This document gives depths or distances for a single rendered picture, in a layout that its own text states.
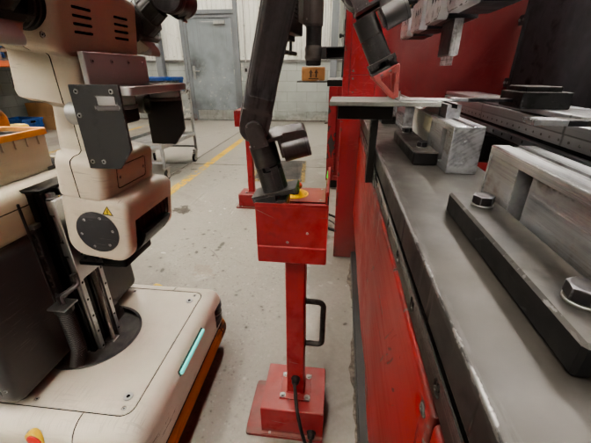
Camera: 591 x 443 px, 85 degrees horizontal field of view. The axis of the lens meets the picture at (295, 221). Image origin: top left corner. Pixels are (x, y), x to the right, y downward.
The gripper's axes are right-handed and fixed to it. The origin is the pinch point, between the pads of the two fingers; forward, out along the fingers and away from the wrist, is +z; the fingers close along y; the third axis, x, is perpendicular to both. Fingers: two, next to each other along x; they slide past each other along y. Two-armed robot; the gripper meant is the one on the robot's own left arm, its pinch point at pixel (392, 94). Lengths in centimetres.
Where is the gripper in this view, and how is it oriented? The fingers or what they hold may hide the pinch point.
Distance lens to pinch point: 95.0
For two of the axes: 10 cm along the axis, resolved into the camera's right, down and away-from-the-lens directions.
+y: 1.3, -4.1, 9.0
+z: 4.5, 8.3, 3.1
